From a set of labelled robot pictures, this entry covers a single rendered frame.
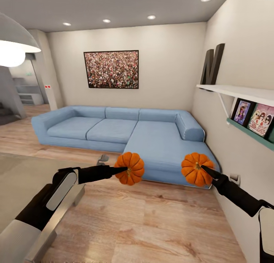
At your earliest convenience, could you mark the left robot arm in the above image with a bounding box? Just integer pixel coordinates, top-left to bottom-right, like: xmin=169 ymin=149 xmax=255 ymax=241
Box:
xmin=0 ymin=154 xmax=127 ymax=263

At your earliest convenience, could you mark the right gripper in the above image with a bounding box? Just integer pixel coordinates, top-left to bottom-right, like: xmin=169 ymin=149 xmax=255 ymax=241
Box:
xmin=201 ymin=165 xmax=248 ymax=206

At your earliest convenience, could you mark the pumpkin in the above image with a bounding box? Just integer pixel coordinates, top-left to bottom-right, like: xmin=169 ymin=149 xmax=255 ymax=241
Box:
xmin=181 ymin=152 xmax=215 ymax=188
xmin=114 ymin=151 xmax=144 ymax=186

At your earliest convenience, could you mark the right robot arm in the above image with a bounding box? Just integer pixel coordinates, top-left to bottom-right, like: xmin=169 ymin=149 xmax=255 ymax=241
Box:
xmin=201 ymin=165 xmax=274 ymax=263

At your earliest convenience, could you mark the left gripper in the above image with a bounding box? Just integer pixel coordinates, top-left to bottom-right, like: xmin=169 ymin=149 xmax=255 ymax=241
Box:
xmin=89 ymin=165 xmax=127 ymax=182

